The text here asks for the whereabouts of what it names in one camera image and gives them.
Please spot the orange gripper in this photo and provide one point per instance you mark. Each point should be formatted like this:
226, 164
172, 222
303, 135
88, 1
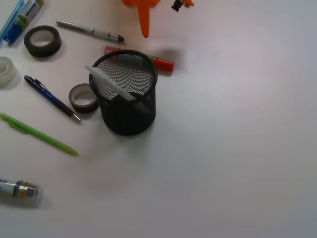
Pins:
143, 7

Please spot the large black tape roll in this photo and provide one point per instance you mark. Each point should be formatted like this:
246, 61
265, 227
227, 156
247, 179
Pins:
42, 41

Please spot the small dark tape roll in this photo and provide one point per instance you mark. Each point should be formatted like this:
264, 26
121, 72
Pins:
83, 99

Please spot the clear tape roll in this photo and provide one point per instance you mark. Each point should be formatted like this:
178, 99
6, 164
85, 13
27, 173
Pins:
8, 73

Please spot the silver pen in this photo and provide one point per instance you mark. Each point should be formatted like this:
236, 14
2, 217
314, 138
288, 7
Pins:
91, 31

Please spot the black mesh pen holder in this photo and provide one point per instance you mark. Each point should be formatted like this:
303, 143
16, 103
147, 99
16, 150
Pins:
135, 73

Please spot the white pen in holder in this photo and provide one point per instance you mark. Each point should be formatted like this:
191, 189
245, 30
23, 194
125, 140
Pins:
105, 79

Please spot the blue black ballpoint pen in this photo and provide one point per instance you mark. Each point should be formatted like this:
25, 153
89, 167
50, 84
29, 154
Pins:
40, 88

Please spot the red capped marker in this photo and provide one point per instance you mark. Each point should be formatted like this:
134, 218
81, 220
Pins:
160, 64

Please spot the light blue marker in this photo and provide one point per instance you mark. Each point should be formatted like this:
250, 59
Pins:
11, 19

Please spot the green mechanical pencil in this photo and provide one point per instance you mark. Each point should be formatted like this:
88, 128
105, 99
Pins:
39, 135

